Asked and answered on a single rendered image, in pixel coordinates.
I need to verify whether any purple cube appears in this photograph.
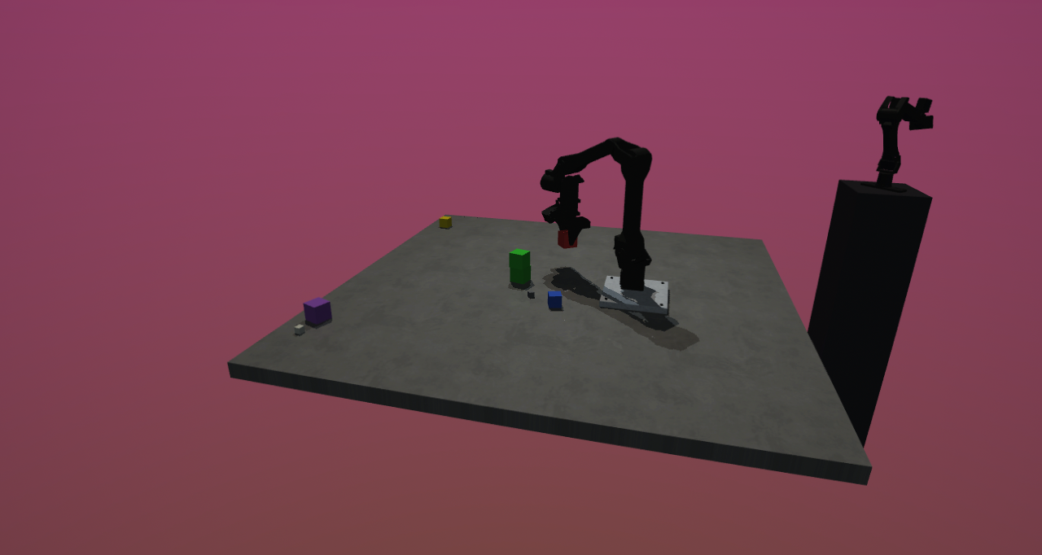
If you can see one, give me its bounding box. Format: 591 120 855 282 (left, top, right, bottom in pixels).
304 297 332 325

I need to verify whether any green block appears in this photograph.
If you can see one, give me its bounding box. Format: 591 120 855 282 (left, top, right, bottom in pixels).
508 248 530 270
510 264 531 284

